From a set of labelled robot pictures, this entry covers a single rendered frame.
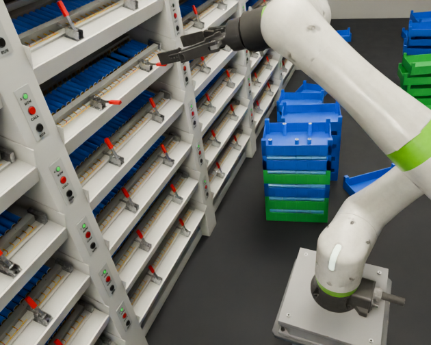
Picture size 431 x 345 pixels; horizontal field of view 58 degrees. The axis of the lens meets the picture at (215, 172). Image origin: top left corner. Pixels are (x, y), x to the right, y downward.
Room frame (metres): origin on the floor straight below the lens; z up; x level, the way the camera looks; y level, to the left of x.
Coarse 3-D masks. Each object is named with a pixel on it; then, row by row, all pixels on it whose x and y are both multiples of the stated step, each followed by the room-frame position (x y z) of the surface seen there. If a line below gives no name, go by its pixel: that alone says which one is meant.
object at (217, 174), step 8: (240, 128) 2.02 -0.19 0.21; (248, 128) 2.00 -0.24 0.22; (232, 136) 1.94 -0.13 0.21; (240, 136) 1.98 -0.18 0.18; (248, 136) 1.99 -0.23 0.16; (232, 144) 1.90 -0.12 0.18; (240, 144) 1.90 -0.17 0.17; (224, 152) 1.82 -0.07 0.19; (232, 152) 1.83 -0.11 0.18; (240, 152) 1.84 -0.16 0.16; (216, 160) 1.72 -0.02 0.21; (224, 160) 1.75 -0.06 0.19; (232, 160) 1.76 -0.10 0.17; (216, 168) 1.68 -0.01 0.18; (224, 168) 1.69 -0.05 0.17; (232, 168) 1.74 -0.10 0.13; (216, 176) 1.63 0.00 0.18; (224, 176) 1.63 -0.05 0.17; (216, 184) 1.57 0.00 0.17; (216, 192) 1.51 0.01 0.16
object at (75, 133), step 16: (128, 32) 1.45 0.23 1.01; (144, 32) 1.42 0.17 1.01; (160, 48) 1.38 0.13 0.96; (128, 80) 1.16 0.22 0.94; (144, 80) 1.19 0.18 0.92; (112, 96) 1.07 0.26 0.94; (128, 96) 1.10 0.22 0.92; (80, 112) 0.97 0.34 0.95; (96, 112) 0.98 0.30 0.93; (112, 112) 1.03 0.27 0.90; (64, 128) 0.90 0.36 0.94; (80, 128) 0.91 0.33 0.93; (96, 128) 0.96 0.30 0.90; (64, 144) 0.84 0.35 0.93; (80, 144) 0.90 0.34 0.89
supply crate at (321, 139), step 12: (264, 132) 1.53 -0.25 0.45; (276, 132) 1.60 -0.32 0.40; (288, 132) 1.58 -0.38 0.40; (300, 132) 1.56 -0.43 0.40; (312, 132) 1.55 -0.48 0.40; (324, 132) 1.53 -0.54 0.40; (264, 144) 1.42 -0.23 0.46; (276, 144) 1.49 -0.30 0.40; (288, 144) 1.48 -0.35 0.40; (300, 144) 1.38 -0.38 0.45; (312, 144) 1.37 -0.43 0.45; (324, 144) 1.36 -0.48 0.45
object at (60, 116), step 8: (152, 48) 1.34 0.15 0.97; (136, 56) 1.27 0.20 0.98; (144, 56) 1.29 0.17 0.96; (152, 56) 1.32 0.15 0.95; (128, 64) 1.21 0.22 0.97; (136, 64) 1.25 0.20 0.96; (120, 72) 1.16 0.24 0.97; (128, 72) 1.19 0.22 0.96; (104, 80) 1.10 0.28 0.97; (112, 80) 1.12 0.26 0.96; (96, 88) 1.06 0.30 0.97; (104, 88) 1.08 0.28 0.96; (112, 88) 1.09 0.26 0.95; (80, 96) 1.01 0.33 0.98; (88, 96) 1.02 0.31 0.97; (72, 104) 0.97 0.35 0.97; (80, 104) 0.99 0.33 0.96; (64, 112) 0.93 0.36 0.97; (72, 112) 0.96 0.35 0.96; (56, 120) 0.90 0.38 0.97
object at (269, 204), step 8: (272, 200) 1.42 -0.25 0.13; (296, 200) 1.45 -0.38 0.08; (328, 200) 1.35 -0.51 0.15; (272, 208) 1.42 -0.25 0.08; (280, 208) 1.41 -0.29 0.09; (288, 208) 1.40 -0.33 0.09; (296, 208) 1.39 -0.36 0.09; (304, 208) 1.38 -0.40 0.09; (312, 208) 1.37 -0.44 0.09; (320, 208) 1.36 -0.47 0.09
